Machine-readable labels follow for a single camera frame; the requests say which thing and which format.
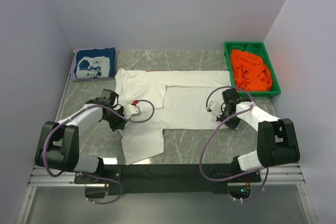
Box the white t-shirt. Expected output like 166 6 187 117
115 68 230 165

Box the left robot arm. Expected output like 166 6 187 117
35 89 127 177

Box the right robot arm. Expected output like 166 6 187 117
208 88 300 172

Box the orange t-shirt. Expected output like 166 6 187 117
230 49 272 91

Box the green plastic bin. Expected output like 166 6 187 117
224 41 281 98

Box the folded blue printed t-shirt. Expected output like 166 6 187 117
73 47 117 80

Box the dark green t-shirt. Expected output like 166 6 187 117
245 44 262 56

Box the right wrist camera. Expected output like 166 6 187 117
206 101 221 114

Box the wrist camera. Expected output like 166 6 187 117
124 100 141 119
206 101 221 114

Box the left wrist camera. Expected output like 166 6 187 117
124 100 141 119

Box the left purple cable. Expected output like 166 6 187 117
43 99 155 206

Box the purple cable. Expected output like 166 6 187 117
198 86 269 204
43 99 155 206

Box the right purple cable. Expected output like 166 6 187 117
198 86 269 204

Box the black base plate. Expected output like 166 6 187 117
74 164 261 196

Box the aluminium rail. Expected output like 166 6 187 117
28 163 307 188

